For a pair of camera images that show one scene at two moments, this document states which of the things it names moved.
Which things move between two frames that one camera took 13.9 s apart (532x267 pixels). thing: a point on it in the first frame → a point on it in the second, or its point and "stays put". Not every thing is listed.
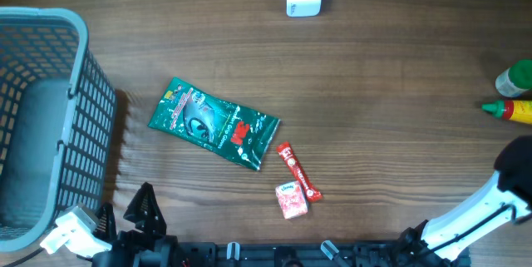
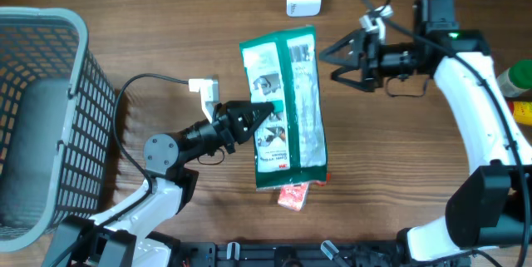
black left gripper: (155, 226) → (232, 126)
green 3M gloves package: (238, 134) → (283, 69)
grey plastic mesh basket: (58, 124) stays put
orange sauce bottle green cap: (516, 111) stays put
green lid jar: (515, 81) stays put
